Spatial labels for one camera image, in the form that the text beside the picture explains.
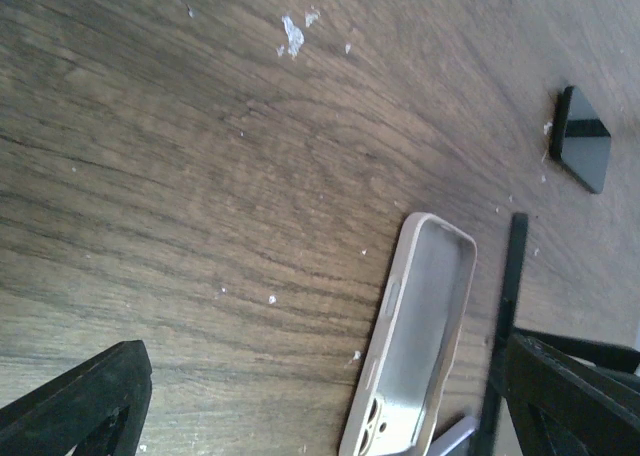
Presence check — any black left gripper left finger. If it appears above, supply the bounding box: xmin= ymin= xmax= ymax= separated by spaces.
xmin=1 ymin=340 xmax=152 ymax=455

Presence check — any lavender phone case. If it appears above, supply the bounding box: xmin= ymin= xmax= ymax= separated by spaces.
xmin=427 ymin=416 xmax=478 ymax=456

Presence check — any beige phone case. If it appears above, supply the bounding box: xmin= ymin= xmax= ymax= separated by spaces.
xmin=338 ymin=212 xmax=477 ymax=455

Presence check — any black phone far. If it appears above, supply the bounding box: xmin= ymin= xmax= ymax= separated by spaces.
xmin=549 ymin=86 xmax=612 ymax=194

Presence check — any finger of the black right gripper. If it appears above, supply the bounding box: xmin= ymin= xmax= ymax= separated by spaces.
xmin=469 ymin=212 xmax=640 ymax=456

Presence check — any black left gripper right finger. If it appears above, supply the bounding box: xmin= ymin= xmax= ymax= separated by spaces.
xmin=505 ymin=332 xmax=639 ymax=455

